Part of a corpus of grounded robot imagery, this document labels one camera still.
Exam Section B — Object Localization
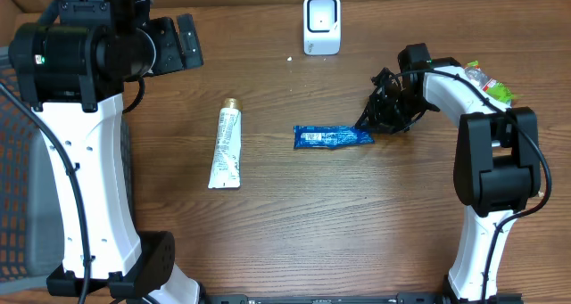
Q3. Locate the blue snack wrapper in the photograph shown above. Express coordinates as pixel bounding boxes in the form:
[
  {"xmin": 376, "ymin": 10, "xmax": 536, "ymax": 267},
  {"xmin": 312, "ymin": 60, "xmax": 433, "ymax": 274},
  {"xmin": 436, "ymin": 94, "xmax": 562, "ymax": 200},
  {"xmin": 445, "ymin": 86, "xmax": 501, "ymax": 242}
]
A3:
[{"xmin": 294, "ymin": 126, "xmax": 375, "ymax": 149}]

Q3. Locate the green snack bag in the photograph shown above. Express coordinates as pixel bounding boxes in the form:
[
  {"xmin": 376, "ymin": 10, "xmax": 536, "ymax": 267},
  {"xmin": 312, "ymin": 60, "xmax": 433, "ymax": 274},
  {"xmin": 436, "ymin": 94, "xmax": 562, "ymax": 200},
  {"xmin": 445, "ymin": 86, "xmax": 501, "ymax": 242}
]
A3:
[{"xmin": 464, "ymin": 61, "xmax": 517, "ymax": 105}]

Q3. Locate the white tube with gold cap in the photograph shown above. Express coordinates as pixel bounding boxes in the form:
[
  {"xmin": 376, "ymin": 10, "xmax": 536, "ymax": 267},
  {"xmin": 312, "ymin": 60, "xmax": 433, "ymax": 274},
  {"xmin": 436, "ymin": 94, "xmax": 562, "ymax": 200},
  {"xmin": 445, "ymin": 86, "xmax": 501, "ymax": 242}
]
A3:
[{"xmin": 208, "ymin": 98, "xmax": 242, "ymax": 189}]

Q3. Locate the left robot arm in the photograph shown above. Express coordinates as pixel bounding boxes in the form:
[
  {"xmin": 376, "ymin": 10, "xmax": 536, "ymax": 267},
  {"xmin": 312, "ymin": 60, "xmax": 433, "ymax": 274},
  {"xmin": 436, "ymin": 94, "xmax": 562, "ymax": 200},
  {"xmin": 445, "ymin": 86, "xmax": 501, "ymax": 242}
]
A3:
[{"xmin": 8, "ymin": 0, "xmax": 203, "ymax": 304}]

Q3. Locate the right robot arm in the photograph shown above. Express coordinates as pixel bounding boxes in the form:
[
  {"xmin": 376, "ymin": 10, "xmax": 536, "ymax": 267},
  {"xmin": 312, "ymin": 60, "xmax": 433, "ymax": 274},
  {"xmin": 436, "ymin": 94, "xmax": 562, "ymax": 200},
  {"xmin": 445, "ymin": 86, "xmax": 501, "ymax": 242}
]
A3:
[{"xmin": 355, "ymin": 58, "xmax": 541, "ymax": 303}]

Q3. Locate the white barcode scanner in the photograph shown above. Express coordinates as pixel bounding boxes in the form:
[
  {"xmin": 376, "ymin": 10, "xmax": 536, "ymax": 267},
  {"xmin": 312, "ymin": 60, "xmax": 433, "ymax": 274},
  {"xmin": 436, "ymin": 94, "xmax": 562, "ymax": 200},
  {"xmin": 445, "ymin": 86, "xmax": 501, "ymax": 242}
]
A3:
[{"xmin": 302, "ymin": 0, "xmax": 342, "ymax": 56}]

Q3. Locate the grey plastic basket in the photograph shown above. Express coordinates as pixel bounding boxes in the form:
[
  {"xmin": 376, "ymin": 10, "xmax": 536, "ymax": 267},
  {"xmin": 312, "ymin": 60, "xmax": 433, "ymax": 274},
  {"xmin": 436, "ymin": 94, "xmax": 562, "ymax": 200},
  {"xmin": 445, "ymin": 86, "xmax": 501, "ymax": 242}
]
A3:
[{"xmin": 0, "ymin": 45, "xmax": 135, "ymax": 296}]

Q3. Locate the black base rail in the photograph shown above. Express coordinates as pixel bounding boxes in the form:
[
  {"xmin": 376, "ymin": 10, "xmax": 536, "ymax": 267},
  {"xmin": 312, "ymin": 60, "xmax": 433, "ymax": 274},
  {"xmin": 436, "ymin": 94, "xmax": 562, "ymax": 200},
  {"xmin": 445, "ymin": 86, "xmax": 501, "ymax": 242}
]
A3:
[{"xmin": 195, "ymin": 291, "xmax": 525, "ymax": 304}]

